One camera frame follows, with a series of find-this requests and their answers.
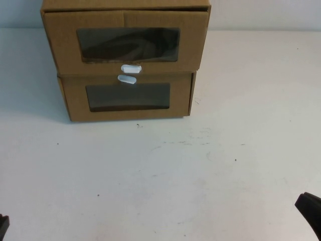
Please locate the brown cardboard shoe box sleeve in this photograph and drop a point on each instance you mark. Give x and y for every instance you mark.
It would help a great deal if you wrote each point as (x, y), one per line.
(120, 4)

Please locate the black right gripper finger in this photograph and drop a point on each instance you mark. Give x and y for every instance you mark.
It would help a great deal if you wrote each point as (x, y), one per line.
(302, 208)
(314, 211)

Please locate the lower cardboard drawer with window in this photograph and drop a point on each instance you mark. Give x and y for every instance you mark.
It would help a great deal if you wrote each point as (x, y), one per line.
(193, 85)

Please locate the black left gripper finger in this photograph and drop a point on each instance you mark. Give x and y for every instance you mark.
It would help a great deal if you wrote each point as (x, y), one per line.
(3, 223)

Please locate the windowed cardboard shoe box drawer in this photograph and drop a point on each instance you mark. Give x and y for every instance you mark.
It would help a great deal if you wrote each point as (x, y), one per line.
(62, 50)
(75, 100)

